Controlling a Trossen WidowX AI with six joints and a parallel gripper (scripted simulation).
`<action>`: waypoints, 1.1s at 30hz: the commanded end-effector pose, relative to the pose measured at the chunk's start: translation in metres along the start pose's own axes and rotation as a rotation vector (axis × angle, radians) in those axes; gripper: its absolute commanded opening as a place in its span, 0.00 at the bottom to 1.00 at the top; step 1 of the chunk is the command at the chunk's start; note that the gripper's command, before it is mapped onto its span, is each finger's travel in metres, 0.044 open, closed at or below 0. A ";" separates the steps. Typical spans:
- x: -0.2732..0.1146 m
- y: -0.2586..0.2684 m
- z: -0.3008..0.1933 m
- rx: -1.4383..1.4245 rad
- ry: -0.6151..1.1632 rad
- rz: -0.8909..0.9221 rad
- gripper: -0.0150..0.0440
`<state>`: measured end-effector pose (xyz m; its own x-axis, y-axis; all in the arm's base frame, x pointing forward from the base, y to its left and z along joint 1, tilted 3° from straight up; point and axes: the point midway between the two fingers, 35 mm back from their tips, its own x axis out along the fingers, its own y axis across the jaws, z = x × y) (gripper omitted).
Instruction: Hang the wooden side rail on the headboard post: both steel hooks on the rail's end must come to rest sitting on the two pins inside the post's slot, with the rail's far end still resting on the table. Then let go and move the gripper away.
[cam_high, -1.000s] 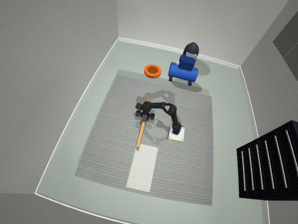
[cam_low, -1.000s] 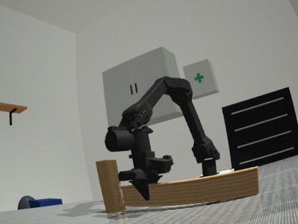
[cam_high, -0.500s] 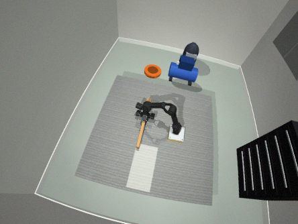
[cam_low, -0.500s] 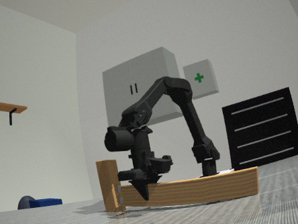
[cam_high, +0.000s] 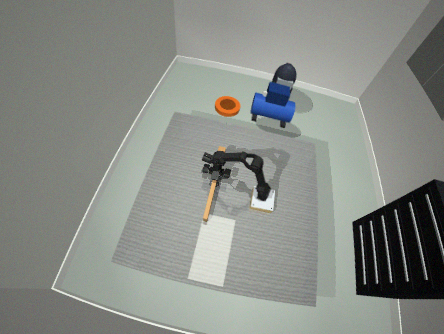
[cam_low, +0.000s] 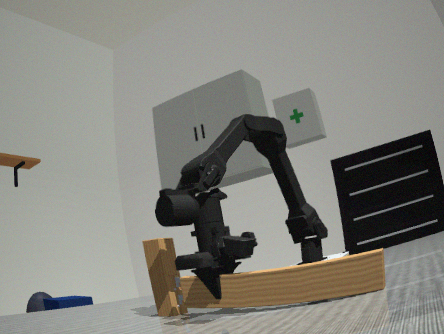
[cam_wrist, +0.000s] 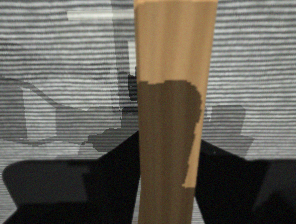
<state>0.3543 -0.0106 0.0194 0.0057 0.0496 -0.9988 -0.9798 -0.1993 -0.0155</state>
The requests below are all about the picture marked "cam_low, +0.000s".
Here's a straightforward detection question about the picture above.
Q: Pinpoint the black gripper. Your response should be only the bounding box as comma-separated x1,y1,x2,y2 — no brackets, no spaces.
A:
175,221,251,299

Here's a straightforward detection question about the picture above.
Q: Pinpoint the wooden side rail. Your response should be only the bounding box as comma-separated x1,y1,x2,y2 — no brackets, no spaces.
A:
175,248,386,309

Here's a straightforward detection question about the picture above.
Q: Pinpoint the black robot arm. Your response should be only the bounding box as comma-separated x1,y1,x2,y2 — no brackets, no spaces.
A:
155,114,328,265

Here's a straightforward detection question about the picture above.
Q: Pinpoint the wooden post with slot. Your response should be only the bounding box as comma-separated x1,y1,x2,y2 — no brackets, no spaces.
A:
142,237,188,317

